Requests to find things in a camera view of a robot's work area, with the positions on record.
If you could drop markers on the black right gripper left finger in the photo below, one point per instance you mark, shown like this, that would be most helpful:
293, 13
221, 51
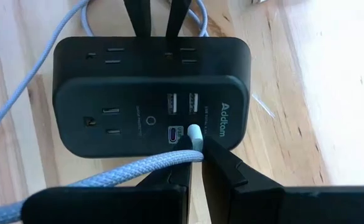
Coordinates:
107, 205

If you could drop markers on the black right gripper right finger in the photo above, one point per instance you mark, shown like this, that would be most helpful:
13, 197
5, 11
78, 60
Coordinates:
262, 205

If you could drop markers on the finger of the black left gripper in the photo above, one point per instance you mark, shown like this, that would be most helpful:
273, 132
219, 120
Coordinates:
138, 15
177, 18

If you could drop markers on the black power strip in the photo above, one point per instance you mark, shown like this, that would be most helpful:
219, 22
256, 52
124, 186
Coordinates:
122, 93

